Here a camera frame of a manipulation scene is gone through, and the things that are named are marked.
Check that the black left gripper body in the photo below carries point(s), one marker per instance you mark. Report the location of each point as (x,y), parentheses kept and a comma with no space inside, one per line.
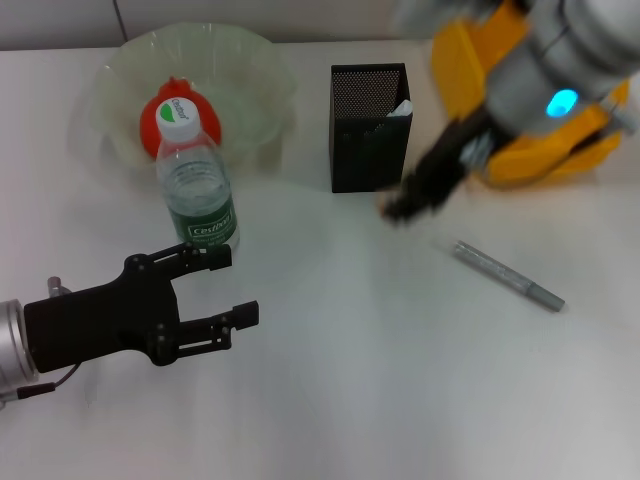
(100,325)

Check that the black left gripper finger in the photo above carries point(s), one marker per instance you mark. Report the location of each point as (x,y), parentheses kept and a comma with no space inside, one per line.
(215,257)
(245,315)

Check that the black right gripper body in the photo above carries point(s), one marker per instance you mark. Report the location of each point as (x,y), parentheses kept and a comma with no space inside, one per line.
(435,175)

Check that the green white-tipped swab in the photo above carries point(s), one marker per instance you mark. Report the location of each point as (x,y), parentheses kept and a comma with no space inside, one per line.
(402,109)

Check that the clear water bottle green label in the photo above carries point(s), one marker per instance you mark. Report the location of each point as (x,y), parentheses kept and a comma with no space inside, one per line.
(197,185)

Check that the silver marker pen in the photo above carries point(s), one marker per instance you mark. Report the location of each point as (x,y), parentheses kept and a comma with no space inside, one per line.
(510,276)

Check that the orange knitted toy fruit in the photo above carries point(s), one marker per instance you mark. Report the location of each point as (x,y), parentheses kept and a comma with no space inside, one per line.
(150,125)

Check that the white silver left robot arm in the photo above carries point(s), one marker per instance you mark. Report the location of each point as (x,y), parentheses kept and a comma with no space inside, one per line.
(12,345)

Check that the black mesh pen holder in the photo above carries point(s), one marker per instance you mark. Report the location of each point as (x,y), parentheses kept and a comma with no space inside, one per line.
(367,155)

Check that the translucent green plastic fruit bowl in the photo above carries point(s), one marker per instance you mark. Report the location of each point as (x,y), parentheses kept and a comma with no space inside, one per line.
(250,85)

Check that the yellow plastic bin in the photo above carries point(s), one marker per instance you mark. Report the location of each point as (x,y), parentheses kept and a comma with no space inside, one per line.
(540,160)

